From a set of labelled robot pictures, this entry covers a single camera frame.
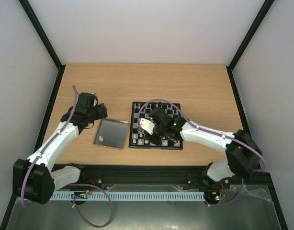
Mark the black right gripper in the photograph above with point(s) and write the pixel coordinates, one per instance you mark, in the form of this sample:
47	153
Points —
154	135

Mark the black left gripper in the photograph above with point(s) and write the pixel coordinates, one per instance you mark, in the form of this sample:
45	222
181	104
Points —
103	110

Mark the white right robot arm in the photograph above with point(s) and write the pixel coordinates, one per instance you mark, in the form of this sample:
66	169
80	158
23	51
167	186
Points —
242	153

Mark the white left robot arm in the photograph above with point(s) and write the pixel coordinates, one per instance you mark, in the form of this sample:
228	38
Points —
34	178

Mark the dark cork-edged tray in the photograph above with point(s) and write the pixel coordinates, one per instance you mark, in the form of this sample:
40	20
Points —
114	133

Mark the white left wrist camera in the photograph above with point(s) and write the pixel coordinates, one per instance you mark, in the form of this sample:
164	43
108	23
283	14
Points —
95	98

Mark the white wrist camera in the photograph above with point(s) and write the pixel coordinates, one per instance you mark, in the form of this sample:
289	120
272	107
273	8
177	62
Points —
95	98
147	125

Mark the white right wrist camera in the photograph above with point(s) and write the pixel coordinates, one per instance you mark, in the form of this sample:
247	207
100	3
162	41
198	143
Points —
147	125

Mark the light blue cable duct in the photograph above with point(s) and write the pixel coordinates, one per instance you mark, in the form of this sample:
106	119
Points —
129	196

